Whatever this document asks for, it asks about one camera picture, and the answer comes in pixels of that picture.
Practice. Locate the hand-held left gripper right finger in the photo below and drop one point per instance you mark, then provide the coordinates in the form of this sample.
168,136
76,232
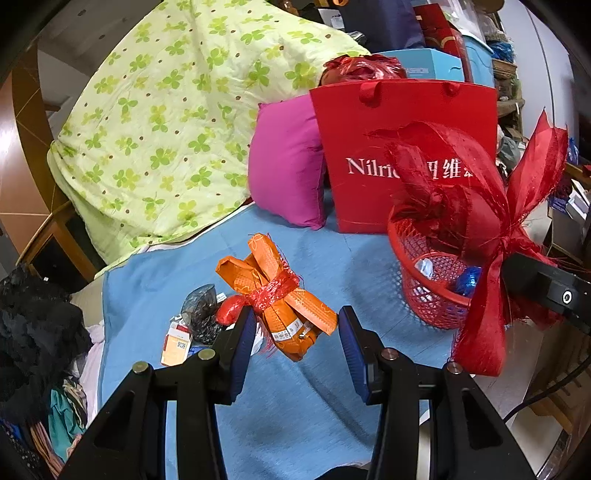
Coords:
353,355

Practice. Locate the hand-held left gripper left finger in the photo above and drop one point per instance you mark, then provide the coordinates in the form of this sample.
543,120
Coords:
242,350

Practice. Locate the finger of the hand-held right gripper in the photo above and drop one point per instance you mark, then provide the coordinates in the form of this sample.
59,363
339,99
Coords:
549,288

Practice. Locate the black plastic bag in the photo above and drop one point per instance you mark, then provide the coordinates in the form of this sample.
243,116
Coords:
201,314

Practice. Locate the orange wrapper bundle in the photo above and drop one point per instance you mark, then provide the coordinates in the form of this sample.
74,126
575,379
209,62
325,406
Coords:
295,327

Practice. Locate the red ribbon bow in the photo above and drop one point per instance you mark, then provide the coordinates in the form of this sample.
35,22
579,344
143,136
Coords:
487,323

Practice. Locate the red plastic mesh basket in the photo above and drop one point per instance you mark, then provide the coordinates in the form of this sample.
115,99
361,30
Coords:
434,314

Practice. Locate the crumpled black trash bag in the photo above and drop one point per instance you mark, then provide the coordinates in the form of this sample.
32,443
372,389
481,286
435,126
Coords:
37,332

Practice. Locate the red foil wrapper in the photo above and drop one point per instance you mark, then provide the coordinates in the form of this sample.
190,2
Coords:
229,309

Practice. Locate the small orange white carton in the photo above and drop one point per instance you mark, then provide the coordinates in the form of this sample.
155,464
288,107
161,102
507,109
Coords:
178,346

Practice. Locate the blue bed sheet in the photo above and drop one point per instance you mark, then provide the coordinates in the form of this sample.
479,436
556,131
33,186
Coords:
300,415

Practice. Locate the blue foil wrapper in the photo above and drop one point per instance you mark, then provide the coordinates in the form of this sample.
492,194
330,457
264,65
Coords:
468,281

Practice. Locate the white blue wrapper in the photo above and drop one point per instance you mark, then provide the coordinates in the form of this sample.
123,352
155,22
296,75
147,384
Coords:
422,268

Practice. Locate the colourful clothes pile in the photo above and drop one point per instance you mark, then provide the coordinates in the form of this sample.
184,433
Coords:
64,415

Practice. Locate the pink pillow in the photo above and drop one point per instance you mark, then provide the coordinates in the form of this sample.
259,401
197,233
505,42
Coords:
281,161

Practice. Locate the red paper gift bag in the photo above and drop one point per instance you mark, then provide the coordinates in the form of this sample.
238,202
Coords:
351,129

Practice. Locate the blue storage bin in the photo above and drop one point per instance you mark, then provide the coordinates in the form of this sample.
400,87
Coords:
480,60

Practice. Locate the green clover print quilt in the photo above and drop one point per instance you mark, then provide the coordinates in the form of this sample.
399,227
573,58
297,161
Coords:
161,115

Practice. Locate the light blue cardboard box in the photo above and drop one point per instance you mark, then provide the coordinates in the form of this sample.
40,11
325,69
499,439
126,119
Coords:
429,62

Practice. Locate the dark red gift box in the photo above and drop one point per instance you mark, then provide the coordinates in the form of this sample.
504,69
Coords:
438,27

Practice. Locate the red plastic bag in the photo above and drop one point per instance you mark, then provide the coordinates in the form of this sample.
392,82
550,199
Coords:
364,69

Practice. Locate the brown wooden nightstand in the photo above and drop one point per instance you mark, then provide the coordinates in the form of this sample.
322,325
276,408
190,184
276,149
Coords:
27,138

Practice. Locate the navy cloth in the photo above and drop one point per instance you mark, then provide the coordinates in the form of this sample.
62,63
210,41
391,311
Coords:
392,23

